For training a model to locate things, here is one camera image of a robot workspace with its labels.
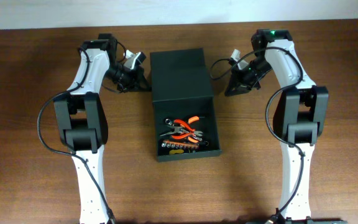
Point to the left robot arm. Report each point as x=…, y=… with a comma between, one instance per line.
x=82, y=123

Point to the dark green hinged box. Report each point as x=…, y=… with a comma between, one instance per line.
x=181, y=88

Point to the orange black cutting pliers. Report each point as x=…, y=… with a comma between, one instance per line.
x=193, y=137

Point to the orange socket bit rail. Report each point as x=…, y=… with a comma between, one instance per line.
x=180, y=145

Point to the yellow black screwdriver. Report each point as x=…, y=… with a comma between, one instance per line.
x=181, y=151

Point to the orange black needle-nose pliers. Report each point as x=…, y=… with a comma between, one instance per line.
x=179, y=126

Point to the chrome ring wrench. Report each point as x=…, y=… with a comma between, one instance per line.
x=201, y=143

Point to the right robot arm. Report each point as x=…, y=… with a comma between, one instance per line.
x=298, y=120

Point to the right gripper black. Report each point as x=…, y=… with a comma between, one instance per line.
x=242, y=85

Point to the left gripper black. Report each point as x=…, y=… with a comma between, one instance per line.
x=137, y=83

